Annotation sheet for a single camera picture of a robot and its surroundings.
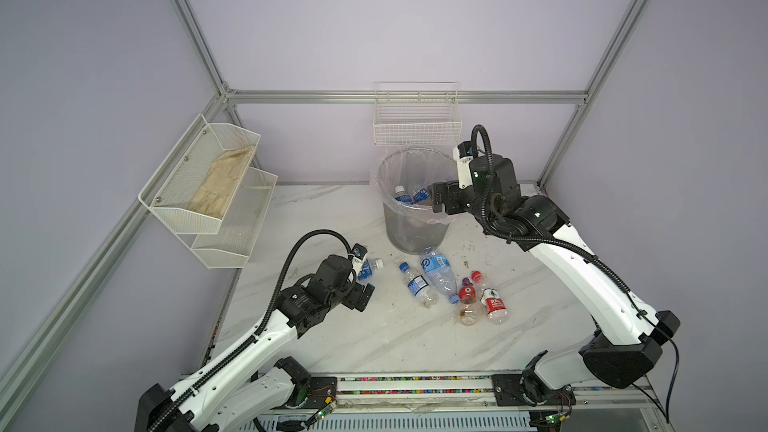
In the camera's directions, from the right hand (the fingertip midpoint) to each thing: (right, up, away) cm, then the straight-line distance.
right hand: (442, 183), depth 68 cm
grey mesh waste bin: (-5, -12, +18) cm, 22 cm away
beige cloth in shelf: (-58, +4, +13) cm, 60 cm away
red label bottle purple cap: (+11, -33, +20) cm, 40 cm away
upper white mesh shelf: (-64, +1, +3) cm, 64 cm away
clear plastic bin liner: (-5, +7, +28) cm, 29 cm away
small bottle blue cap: (-4, -29, +18) cm, 34 cm away
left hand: (-22, -25, +10) cm, 35 cm away
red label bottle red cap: (+16, -32, +15) cm, 39 cm away
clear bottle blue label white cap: (-20, -24, +22) cm, 38 cm away
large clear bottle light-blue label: (+3, -25, +24) cm, 34 cm away
